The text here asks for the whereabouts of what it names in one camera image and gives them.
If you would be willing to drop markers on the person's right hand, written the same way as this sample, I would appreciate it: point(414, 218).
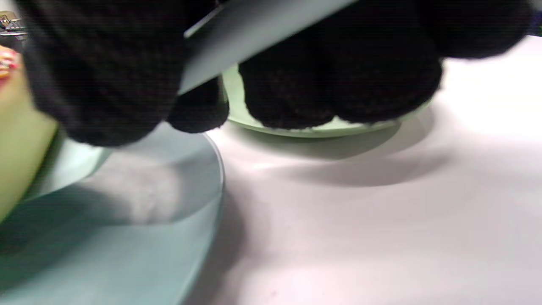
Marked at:
point(106, 63)

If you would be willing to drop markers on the grey metal blade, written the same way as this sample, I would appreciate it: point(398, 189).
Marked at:
point(237, 38)

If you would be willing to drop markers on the pink and red cake topping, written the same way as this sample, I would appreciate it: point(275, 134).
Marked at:
point(7, 63)

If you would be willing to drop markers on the background clutter of objects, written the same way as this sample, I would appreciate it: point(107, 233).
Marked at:
point(10, 25)

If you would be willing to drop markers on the pale blue cake board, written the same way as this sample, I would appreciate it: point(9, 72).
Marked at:
point(70, 167)

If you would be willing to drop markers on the yellow cream cake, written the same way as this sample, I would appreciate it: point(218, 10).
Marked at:
point(17, 148)

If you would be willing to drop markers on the pale blue round turntable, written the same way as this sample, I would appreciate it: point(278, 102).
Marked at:
point(127, 237)

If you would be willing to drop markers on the pale green plate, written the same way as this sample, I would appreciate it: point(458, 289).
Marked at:
point(309, 129)

